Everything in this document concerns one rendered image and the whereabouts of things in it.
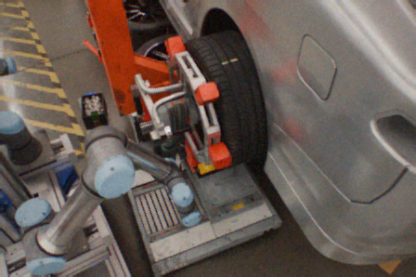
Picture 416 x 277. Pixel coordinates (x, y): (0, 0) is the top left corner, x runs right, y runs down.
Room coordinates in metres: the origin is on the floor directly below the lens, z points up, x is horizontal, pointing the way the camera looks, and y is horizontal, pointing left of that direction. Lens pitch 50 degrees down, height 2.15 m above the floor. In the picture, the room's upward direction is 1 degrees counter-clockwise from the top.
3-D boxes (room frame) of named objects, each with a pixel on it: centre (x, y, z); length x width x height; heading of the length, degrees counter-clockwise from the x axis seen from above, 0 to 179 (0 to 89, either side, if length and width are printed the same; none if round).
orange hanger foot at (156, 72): (1.79, 0.19, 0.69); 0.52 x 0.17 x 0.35; 112
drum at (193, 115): (1.26, 0.15, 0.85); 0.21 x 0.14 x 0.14; 112
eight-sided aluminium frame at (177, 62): (1.29, 0.08, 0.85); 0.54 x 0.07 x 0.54; 22
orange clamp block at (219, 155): (1.00, -0.04, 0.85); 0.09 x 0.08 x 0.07; 22
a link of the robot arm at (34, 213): (0.62, 0.61, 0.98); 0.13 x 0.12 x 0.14; 25
